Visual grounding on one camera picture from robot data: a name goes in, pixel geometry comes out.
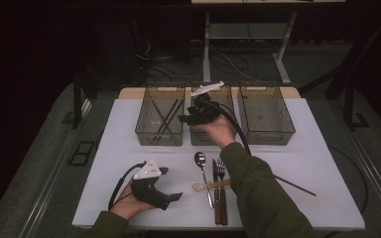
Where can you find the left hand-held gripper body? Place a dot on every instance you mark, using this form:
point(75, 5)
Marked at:
point(149, 193)

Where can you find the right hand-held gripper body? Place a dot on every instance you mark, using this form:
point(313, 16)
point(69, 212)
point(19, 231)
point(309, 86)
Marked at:
point(203, 112)

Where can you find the black chopstick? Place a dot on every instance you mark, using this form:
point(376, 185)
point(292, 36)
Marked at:
point(170, 114)
point(168, 119)

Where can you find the brown wooden chopstick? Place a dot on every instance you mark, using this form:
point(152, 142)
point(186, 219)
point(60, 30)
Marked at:
point(160, 115)
point(296, 186)

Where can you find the translucent orange plastic spoon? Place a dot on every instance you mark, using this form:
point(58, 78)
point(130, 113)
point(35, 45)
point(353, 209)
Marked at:
point(199, 187)

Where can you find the smoky clear plastic bin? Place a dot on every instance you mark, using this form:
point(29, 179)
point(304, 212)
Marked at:
point(228, 102)
point(264, 115)
point(145, 115)

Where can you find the person's left hand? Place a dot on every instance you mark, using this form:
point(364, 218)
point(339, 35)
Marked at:
point(129, 205)

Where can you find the person's right hand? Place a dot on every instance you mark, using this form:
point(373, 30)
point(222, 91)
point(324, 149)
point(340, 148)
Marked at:
point(220, 130)

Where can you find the metal spoon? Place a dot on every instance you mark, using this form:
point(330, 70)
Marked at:
point(199, 158)

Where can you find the white table cover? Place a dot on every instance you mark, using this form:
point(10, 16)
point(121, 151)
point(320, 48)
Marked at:
point(119, 142)

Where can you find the black metal stand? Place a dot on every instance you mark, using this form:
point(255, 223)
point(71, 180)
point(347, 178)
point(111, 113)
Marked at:
point(77, 105)
point(349, 105)

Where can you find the white metal desk frame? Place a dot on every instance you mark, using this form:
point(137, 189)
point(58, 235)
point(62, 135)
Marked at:
point(206, 49)

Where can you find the aluminium floor rail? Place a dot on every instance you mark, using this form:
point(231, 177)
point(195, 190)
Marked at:
point(51, 185)
point(377, 178)

